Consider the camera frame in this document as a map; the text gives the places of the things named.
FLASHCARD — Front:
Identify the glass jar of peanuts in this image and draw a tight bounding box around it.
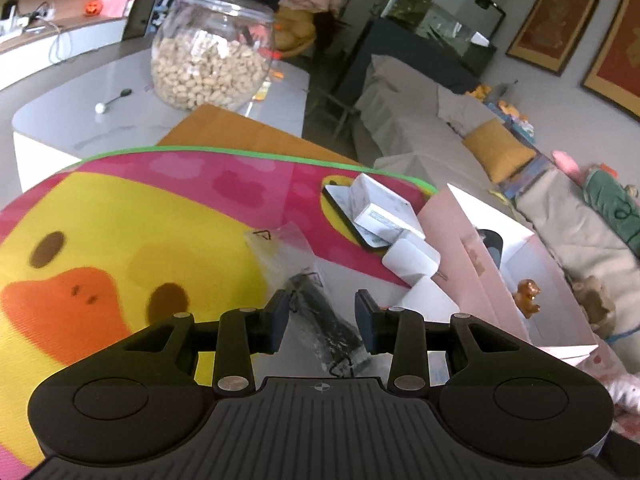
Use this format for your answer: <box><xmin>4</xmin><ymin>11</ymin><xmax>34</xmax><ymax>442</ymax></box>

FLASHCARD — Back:
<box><xmin>151</xmin><ymin>0</ymin><xmax>274</xmax><ymax>112</ymax></box>

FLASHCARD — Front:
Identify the green stuffed toy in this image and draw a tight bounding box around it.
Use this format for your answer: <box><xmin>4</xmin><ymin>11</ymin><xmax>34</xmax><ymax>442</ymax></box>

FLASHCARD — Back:
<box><xmin>582</xmin><ymin>168</ymin><xmax>640</xmax><ymax>257</ymax></box>

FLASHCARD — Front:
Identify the pink cardboard box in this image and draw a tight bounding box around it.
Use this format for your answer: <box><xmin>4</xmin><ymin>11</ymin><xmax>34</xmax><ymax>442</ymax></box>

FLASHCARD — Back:
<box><xmin>418</xmin><ymin>185</ymin><xmax>598</xmax><ymax>365</ymax></box>

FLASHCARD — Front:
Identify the black item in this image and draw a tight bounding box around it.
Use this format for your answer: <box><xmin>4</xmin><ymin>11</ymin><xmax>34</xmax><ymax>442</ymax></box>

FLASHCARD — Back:
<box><xmin>245</xmin><ymin>222</ymin><xmax>372</xmax><ymax>378</ymax></box>

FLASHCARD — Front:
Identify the orange toy dinosaur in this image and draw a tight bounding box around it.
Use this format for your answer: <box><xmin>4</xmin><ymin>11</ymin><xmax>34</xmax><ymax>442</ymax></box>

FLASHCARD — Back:
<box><xmin>512</xmin><ymin>280</ymin><xmax>540</xmax><ymax>318</ymax></box>

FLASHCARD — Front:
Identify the glass fish tank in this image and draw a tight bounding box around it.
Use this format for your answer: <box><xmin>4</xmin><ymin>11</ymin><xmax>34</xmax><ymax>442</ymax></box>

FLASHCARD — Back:
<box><xmin>376</xmin><ymin>0</ymin><xmax>506</xmax><ymax>76</ymax></box>

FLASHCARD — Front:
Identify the red gold framed picture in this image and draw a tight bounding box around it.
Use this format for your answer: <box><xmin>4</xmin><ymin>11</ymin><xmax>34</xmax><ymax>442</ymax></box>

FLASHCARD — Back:
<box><xmin>582</xmin><ymin>0</ymin><xmax>640</xmax><ymax>118</ymax></box>

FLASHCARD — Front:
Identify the white rounded charger box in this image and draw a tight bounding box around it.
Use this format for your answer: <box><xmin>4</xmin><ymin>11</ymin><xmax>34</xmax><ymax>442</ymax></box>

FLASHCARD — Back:
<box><xmin>382</xmin><ymin>232</ymin><xmax>440</xmax><ymax>286</ymax></box>

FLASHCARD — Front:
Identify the orange cardboard sheet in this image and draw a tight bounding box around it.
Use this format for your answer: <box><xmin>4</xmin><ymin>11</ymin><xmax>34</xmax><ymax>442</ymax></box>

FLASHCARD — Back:
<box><xmin>157</xmin><ymin>104</ymin><xmax>359</xmax><ymax>166</ymax></box>

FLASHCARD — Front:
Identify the mustard yellow cushion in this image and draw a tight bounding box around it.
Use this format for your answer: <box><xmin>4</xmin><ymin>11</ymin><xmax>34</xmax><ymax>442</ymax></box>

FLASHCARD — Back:
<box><xmin>462</xmin><ymin>119</ymin><xmax>537</xmax><ymax>184</ymax></box>

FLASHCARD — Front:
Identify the orange pumpkin toy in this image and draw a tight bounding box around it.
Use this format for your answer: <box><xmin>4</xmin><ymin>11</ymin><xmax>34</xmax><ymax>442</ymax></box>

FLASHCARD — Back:
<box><xmin>84</xmin><ymin>0</ymin><xmax>103</xmax><ymax>16</ymax></box>

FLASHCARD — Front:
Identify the black white spoon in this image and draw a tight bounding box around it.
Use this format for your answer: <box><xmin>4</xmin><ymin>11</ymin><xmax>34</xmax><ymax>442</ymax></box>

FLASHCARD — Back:
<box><xmin>94</xmin><ymin>88</ymin><xmax>132</xmax><ymax>115</ymax></box>

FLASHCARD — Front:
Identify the white Apple cable box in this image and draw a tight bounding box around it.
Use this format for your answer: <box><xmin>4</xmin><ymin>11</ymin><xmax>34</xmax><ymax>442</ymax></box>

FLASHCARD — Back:
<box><xmin>349</xmin><ymin>174</ymin><xmax>425</xmax><ymax>244</ymax></box>

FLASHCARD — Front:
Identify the beige covered sofa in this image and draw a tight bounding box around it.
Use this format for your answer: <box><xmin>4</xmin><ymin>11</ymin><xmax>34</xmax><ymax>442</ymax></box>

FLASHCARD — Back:
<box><xmin>354</xmin><ymin>55</ymin><xmax>639</xmax><ymax>370</ymax></box>

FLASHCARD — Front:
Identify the white wall shelf unit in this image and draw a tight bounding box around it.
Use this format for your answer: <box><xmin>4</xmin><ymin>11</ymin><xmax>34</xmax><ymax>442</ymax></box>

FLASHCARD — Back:
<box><xmin>1</xmin><ymin>0</ymin><xmax>134</xmax><ymax>89</ymax></box>

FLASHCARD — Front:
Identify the colourful foam play mat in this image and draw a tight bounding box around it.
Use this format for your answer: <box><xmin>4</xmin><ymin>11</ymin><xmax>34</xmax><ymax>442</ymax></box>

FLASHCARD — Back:
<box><xmin>1</xmin><ymin>148</ymin><xmax>406</xmax><ymax>479</ymax></box>

